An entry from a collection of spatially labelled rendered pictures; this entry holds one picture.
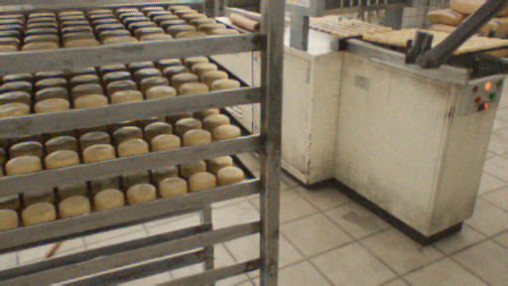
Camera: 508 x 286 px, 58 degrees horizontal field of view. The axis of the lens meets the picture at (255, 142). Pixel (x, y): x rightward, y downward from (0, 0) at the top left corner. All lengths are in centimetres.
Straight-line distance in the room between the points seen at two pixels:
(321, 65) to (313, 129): 35
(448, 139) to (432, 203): 32
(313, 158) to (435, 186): 71
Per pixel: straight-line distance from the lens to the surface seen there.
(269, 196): 85
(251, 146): 82
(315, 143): 257
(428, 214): 232
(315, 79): 242
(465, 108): 211
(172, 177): 90
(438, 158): 218
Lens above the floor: 139
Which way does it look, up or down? 24 degrees down
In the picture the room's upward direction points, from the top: straight up
